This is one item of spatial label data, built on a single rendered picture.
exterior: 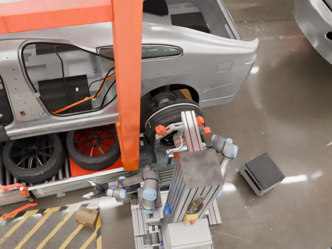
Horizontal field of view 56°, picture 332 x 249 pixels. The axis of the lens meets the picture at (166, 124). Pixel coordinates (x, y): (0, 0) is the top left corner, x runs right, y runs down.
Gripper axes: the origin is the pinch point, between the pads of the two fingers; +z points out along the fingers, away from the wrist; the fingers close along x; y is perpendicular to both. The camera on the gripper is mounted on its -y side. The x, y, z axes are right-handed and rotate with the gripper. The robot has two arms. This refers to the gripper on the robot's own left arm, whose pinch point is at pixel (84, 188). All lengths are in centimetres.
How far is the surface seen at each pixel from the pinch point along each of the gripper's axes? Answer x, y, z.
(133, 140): 51, -6, -35
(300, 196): 80, 115, -252
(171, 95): 133, 10, -67
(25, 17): 16, -151, 17
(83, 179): 51, 79, 22
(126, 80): 38, -94, -31
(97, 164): 66, 70, 8
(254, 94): 241, 93, -200
